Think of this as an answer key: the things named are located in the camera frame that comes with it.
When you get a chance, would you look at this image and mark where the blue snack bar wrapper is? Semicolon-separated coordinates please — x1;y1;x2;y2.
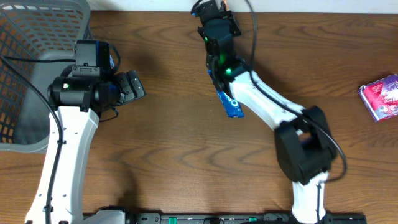
216;82;244;118

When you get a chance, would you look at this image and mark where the purple red tissue pack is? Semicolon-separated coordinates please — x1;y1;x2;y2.
358;74;397;122

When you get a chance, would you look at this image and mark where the orange tissue pocket pack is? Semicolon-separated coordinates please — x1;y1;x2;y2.
221;0;229;11

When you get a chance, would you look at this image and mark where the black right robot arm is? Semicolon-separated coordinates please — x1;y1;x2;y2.
192;9;346;223

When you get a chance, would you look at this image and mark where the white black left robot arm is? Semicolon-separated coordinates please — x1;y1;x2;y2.
25;70;145;223

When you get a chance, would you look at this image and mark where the dark grey plastic basket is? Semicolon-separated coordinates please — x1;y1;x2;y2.
1;0;92;153

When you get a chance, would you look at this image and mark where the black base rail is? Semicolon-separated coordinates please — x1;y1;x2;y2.
83;212;368;224

